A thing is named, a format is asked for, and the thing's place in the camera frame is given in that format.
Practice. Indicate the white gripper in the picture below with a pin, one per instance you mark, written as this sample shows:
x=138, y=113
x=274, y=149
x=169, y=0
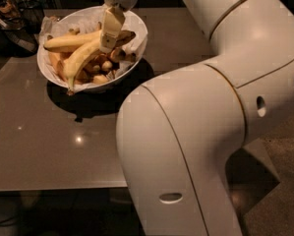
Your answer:
x=113, y=19

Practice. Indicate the large front yellow banana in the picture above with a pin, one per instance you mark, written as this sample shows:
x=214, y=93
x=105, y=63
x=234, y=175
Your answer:
x=84, y=54

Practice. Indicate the large yellow banana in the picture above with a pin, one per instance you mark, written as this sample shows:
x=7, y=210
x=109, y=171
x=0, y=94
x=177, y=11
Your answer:
x=84, y=54
x=70, y=42

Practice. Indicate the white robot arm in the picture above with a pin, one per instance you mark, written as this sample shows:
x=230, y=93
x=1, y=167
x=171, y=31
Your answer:
x=176, y=131

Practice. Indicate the white paper bowl liner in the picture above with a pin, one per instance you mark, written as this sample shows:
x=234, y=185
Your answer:
x=135, y=23

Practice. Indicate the large rear yellow banana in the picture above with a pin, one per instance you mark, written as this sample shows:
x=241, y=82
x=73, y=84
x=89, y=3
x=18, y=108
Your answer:
x=70, y=42

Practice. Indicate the orange banana at left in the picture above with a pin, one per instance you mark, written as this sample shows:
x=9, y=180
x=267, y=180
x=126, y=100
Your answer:
x=57, y=61

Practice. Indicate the dark chair with clutter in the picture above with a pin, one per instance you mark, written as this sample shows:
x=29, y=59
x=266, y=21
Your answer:
x=20, y=23

